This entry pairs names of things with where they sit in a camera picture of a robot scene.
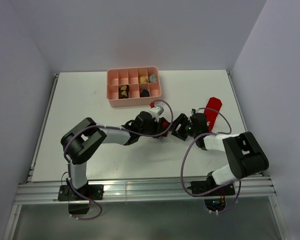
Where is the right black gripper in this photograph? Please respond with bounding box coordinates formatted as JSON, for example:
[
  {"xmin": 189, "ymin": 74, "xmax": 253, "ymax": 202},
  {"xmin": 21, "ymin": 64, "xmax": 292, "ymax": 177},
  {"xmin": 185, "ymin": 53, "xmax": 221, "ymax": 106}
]
[{"xmin": 165, "ymin": 113, "xmax": 198, "ymax": 141}]

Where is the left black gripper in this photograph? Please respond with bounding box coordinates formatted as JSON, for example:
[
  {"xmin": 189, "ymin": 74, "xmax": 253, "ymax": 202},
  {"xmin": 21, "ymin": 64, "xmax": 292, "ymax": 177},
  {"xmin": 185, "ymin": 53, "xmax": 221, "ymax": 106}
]
[{"xmin": 138, "ymin": 115, "xmax": 165, "ymax": 139}]

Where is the red orange argyle sock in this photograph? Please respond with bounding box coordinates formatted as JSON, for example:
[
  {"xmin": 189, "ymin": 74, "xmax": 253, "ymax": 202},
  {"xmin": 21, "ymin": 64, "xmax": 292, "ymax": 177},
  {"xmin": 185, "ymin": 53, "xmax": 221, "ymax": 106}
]
[{"xmin": 158, "ymin": 118, "xmax": 170, "ymax": 137}]

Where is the brown yellow argyle sock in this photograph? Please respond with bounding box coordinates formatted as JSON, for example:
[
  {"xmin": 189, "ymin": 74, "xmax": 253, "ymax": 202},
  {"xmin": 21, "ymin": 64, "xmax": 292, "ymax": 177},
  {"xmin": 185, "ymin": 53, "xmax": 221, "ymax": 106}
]
[{"xmin": 118, "ymin": 85, "xmax": 130, "ymax": 99}]

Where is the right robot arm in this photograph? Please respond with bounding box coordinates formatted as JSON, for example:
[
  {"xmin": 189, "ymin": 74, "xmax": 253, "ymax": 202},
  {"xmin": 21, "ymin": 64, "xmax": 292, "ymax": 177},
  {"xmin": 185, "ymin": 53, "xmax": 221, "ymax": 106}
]
[{"xmin": 170, "ymin": 112, "xmax": 269, "ymax": 197}]

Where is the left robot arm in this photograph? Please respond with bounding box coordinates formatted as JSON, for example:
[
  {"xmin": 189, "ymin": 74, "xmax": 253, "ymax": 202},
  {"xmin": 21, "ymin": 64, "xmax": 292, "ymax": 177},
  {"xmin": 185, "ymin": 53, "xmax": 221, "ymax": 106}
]
[{"xmin": 60, "ymin": 111, "xmax": 171, "ymax": 200}]

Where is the dark navy rolled sock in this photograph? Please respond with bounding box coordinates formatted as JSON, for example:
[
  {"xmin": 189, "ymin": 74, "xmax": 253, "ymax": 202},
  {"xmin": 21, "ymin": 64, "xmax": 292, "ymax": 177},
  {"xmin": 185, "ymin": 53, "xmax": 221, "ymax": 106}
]
[{"xmin": 140, "ymin": 89, "xmax": 150, "ymax": 98}]

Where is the red christmas sock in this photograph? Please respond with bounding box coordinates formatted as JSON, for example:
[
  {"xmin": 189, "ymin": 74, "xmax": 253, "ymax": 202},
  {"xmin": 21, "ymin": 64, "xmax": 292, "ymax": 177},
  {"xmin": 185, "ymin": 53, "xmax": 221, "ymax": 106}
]
[{"xmin": 203, "ymin": 97, "xmax": 223, "ymax": 132}]

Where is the pink divided organizer box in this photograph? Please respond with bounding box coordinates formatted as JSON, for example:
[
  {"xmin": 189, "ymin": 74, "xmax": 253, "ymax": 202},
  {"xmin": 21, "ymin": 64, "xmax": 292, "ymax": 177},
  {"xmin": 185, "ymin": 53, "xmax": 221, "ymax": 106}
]
[{"xmin": 106, "ymin": 66, "xmax": 162, "ymax": 108}]

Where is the yellow rolled sock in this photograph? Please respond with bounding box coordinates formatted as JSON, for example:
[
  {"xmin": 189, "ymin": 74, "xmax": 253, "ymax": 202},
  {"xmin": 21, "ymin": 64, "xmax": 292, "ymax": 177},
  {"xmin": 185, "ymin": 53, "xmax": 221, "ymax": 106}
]
[{"xmin": 139, "ymin": 76, "xmax": 148, "ymax": 84}]

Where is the grey rolled sock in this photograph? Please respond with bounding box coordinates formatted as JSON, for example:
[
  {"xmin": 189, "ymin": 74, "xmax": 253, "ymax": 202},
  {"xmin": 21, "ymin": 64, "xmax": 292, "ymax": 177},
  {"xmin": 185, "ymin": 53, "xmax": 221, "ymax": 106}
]
[{"xmin": 148, "ymin": 74, "xmax": 158, "ymax": 83}]

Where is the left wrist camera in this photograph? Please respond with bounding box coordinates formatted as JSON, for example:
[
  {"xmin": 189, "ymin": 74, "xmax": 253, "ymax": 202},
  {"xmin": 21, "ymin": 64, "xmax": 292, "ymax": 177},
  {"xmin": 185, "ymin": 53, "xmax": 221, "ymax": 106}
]
[{"xmin": 148, "ymin": 102, "xmax": 164, "ymax": 122}]

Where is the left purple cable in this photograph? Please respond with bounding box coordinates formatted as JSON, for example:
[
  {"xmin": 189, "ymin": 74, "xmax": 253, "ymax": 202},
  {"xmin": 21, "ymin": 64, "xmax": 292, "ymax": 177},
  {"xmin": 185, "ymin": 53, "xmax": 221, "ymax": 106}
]
[{"xmin": 63, "ymin": 99, "xmax": 175, "ymax": 221}]

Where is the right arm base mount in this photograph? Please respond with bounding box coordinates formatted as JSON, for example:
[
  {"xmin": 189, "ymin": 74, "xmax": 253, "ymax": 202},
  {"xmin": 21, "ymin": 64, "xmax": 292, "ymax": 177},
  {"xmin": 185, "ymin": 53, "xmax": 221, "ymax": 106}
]
[{"xmin": 187, "ymin": 177, "xmax": 236, "ymax": 212}]

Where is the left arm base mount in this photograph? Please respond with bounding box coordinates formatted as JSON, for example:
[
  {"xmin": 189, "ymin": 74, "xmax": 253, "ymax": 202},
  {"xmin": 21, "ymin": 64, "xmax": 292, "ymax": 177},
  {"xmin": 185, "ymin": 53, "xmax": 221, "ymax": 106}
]
[{"xmin": 57, "ymin": 183, "xmax": 104, "ymax": 215}]

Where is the aluminium front rail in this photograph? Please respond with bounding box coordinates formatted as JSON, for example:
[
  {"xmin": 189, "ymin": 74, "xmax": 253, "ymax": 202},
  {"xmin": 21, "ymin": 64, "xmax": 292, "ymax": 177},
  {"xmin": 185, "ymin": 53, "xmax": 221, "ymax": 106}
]
[{"xmin": 13, "ymin": 175, "xmax": 276, "ymax": 205}]

